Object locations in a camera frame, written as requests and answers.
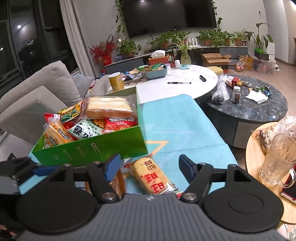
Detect yellow round stool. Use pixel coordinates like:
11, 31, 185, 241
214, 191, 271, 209
206, 66, 223, 75

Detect tall leafy potted plant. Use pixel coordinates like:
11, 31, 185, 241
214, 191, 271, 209
244, 23, 273, 51

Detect green cardboard box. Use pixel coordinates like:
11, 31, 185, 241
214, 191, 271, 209
32, 87, 148, 166

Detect yellow green snack packet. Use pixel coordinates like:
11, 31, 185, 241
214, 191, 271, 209
56, 102, 86, 122

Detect white paper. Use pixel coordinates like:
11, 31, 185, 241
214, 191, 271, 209
245, 90, 269, 104

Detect heap of small wrappers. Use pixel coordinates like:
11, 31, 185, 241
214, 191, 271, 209
122, 70, 148, 84

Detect white floor appliance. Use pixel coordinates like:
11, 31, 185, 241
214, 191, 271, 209
266, 42, 276, 62

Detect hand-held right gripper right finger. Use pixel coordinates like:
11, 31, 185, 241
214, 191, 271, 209
179, 154, 254, 202

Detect yellow cardboard box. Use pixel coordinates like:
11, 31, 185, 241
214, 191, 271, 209
238, 54, 253, 71

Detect orange plastic bag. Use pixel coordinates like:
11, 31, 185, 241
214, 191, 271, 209
235, 56, 247, 72

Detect light blue basket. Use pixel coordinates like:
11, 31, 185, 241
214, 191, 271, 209
144, 64, 168, 80

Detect white round table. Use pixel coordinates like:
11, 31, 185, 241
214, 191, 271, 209
135, 64, 219, 104

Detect dark marble round table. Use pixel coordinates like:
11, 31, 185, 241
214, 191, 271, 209
205, 74, 289, 149

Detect clear storage boxes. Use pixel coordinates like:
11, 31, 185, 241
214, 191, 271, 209
253, 60, 277, 75

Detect open brown cardboard box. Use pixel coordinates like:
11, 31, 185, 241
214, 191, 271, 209
200, 53, 232, 67

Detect red snack packet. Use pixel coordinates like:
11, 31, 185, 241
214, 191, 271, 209
103, 116, 138, 135

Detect spider plant in glass vase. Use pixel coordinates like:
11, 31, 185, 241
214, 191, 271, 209
172, 36, 192, 65

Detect black wall television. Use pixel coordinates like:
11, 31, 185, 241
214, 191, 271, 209
122, 0, 218, 39

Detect red flower arrangement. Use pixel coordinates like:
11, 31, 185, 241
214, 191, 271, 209
89, 35, 116, 65

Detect glass jar with brown contents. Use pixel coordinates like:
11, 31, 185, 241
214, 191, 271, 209
232, 86, 241, 104

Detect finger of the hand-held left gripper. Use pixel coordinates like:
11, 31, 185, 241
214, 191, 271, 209
7, 154, 60, 178

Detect plastic bag with food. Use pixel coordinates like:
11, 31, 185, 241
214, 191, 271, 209
251, 115, 296, 156

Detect phone with red case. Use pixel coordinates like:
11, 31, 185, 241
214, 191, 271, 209
280, 163, 296, 201

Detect small red box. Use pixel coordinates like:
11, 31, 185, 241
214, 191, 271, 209
225, 76, 242, 88

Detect glass mug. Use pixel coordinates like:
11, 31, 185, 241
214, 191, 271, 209
259, 133, 296, 188

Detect brown snack packet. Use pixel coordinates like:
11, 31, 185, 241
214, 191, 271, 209
110, 170, 127, 200

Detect clear bread packet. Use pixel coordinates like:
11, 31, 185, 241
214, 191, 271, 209
81, 96, 138, 120

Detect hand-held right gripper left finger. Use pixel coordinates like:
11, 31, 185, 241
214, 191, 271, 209
46, 153, 121, 202

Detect potted green plant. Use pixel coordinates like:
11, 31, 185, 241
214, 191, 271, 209
211, 31, 234, 47
150, 34, 171, 50
232, 31, 245, 47
170, 31, 190, 45
196, 30, 213, 46
117, 39, 141, 58

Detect grey television console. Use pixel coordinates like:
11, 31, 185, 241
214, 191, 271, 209
104, 45, 249, 75

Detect black and green box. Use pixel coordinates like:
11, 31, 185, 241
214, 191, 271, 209
254, 47, 270, 61

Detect light grey sofa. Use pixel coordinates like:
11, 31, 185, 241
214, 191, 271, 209
0, 61, 111, 145

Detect wooden round table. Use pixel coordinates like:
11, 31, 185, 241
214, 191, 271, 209
245, 122, 296, 224

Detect white curtain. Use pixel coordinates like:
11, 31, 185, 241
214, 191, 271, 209
59, 0, 95, 77

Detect dark glass window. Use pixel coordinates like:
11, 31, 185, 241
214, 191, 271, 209
0, 0, 78, 98

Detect round rice cracker packet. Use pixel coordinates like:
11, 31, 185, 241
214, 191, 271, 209
124, 156, 179, 195

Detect clear plastic bag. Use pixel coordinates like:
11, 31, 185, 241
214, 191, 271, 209
211, 74, 230, 103

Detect scattered blue candy wrappers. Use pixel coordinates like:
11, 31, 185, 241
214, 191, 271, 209
252, 86, 271, 96

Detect orange tissue box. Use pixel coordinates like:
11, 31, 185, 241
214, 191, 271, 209
148, 50, 169, 66

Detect yellow can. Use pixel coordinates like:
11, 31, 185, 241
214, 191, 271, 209
108, 72, 125, 93

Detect grey pillow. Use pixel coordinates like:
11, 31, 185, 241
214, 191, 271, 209
72, 75, 94, 98

